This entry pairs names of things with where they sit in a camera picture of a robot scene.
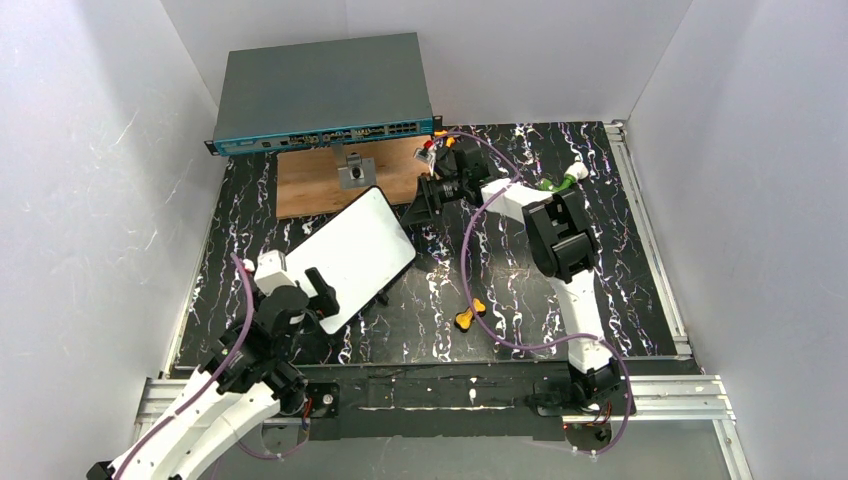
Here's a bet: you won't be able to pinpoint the brown wooden board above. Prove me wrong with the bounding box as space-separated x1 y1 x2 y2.
275 135 429 219

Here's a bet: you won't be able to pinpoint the orange handled pliers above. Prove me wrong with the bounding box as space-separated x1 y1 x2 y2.
432 129 458 148

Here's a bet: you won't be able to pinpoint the aluminium rail frame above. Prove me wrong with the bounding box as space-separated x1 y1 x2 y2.
122 119 753 480

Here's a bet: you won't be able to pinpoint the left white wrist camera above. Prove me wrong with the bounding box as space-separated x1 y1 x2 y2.
242 250 296 296

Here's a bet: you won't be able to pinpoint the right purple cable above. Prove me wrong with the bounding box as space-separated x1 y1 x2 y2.
433 131 634 458

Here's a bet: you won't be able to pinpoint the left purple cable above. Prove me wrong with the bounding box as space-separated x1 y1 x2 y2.
109 253 313 480

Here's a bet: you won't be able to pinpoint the green white marker tool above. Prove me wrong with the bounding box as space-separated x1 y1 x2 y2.
537 162 589 193

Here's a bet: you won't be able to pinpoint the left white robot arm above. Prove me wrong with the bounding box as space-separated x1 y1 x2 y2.
86 265 340 479

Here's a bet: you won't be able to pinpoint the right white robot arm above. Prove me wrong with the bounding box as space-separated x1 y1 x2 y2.
400 140 621 410

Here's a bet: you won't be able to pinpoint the yellow black whiteboard eraser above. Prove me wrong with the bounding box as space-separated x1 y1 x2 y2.
453 297 487 332

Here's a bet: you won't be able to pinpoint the grey network switch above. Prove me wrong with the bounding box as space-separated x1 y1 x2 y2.
208 33 441 156

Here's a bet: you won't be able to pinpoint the purple cable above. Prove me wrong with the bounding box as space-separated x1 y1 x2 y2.
109 253 313 480
433 131 634 458

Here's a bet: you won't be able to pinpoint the white whiteboard black frame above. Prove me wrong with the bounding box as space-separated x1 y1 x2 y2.
285 186 416 335

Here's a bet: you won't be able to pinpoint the grey metal stand bracket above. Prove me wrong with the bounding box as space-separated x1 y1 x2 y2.
331 144 377 190

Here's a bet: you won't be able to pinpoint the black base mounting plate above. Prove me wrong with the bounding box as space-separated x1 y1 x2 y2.
239 357 637 442

